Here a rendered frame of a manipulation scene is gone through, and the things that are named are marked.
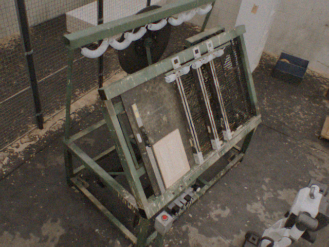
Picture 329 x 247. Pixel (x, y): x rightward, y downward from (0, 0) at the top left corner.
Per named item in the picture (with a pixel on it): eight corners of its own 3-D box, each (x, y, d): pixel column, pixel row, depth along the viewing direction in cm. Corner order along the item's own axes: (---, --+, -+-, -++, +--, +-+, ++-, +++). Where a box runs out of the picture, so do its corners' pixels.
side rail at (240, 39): (250, 115, 441) (257, 116, 433) (232, 35, 407) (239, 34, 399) (252, 113, 446) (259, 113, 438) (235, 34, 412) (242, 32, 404)
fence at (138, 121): (159, 193, 322) (162, 194, 319) (128, 105, 293) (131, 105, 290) (162, 190, 325) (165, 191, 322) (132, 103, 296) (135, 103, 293)
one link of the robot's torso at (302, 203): (322, 216, 303) (340, 193, 280) (314, 244, 280) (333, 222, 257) (291, 200, 313) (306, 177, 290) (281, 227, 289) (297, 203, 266)
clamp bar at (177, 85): (194, 164, 357) (212, 167, 339) (164, 59, 320) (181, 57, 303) (200, 159, 363) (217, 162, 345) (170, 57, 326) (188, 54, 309)
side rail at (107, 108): (137, 206, 311) (144, 209, 303) (97, 100, 277) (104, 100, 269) (141, 203, 315) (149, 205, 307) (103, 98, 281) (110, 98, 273)
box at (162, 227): (162, 236, 302) (165, 226, 290) (153, 228, 307) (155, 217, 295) (170, 228, 309) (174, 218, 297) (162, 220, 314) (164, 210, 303)
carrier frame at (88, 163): (140, 258, 360) (146, 216, 307) (66, 183, 423) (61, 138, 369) (243, 160, 495) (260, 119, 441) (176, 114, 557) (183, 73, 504)
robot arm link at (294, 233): (296, 237, 288) (307, 224, 274) (292, 248, 279) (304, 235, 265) (284, 230, 292) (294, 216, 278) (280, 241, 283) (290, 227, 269)
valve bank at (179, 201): (172, 226, 331) (176, 213, 316) (162, 217, 338) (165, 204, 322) (202, 198, 362) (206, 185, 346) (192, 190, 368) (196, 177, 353)
